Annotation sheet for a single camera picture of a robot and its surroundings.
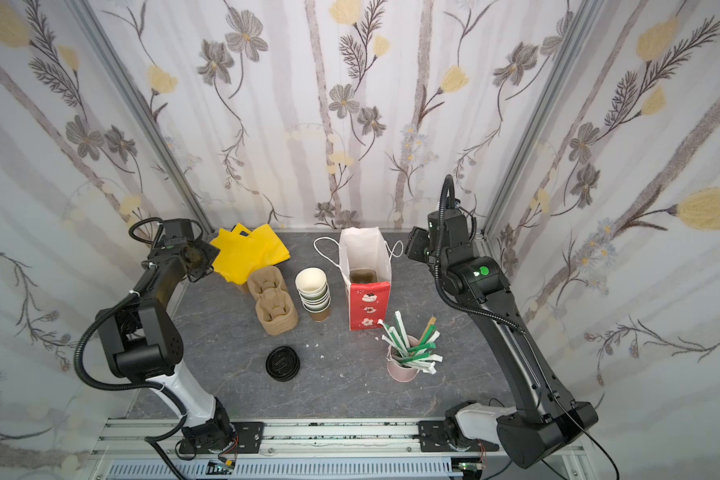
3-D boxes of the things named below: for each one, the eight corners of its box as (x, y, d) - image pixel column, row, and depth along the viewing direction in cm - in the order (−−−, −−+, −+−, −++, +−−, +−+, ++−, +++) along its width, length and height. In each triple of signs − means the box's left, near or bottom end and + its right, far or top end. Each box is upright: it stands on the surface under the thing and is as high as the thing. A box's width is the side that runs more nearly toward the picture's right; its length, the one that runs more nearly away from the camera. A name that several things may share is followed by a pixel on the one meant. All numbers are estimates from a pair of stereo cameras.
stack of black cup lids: (268, 381, 85) (262, 374, 80) (274, 354, 90) (268, 346, 85) (297, 381, 85) (293, 374, 80) (301, 355, 90) (297, 346, 85)
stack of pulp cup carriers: (271, 346, 92) (261, 330, 83) (253, 291, 104) (243, 273, 96) (304, 331, 95) (298, 315, 86) (283, 280, 108) (276, 261, 99)
